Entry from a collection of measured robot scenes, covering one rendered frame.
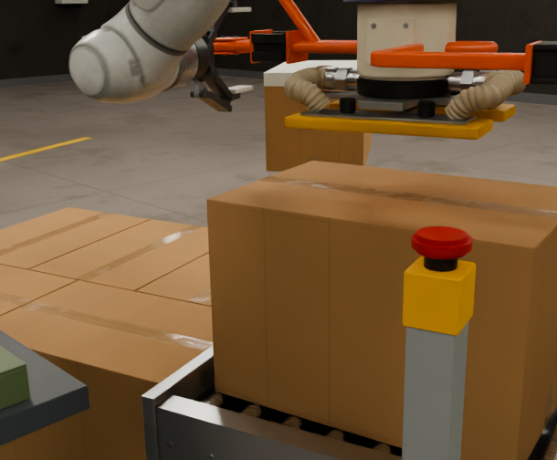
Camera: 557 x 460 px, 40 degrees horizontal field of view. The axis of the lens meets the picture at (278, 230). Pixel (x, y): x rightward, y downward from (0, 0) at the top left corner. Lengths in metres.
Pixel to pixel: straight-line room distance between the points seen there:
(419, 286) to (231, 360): 0.69
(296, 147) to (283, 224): 1.80
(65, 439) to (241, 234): 0.75
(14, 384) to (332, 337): 0.54
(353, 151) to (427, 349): 2.23
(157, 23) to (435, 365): 0.55
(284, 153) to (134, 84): 2.11
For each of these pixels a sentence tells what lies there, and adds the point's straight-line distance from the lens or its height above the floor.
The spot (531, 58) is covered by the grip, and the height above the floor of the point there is 1.22.
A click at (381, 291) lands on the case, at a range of 1.29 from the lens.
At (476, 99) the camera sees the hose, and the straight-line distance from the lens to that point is 1.26.
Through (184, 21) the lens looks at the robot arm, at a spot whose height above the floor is 1.28.
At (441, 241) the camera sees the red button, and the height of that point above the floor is 1.04.
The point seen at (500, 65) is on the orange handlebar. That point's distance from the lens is 1.09.
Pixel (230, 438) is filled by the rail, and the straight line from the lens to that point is 1.38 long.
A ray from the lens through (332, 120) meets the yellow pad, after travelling 1.31.
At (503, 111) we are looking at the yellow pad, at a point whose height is 1.11.
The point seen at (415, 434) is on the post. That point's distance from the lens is 0.99.
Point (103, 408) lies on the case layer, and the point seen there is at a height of 0.44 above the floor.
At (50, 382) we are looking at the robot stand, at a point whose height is 0.75.
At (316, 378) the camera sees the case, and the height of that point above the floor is 0.64.
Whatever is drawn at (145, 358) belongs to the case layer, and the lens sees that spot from 1.75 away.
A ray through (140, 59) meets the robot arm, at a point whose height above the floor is 1.23.
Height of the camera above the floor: 1.30
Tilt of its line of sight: 17 degrees down
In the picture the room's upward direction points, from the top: 1 degrees counter-clockwise
